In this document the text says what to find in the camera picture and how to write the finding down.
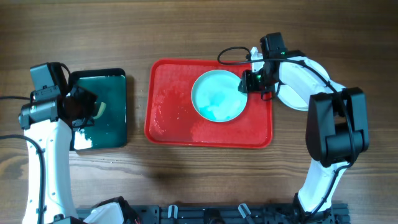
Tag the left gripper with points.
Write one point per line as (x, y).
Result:
(89, 99)

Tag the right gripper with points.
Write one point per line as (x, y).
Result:
(247, 82)

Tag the white plate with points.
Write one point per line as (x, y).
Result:
(290, 98)

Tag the green yellow sponge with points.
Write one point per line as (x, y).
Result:
(99, 110)

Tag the light blue plate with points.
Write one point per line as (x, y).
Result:
(215, 96)

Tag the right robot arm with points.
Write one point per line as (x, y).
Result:
(337, 121)

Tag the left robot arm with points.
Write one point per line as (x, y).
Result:
(47, 123)

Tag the black water tray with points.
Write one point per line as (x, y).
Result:
(110, 130)

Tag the red plastic tray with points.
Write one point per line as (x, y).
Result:
(172, 119)

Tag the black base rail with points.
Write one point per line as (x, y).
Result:
(267, 214)

